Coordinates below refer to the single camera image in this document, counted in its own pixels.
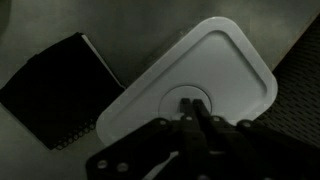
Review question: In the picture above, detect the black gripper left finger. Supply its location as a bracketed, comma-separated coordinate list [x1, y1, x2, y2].
[85, 97, 208, 180]

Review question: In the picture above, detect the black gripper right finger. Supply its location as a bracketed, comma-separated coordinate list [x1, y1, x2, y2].
[193, 98, 320, 180]

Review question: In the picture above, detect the dark patterned sofa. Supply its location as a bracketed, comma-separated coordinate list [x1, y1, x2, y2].
[253, 14, 320, 149]

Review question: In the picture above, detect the black spiral notebook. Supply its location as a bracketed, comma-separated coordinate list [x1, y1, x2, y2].
[0, 31, 127, 151]

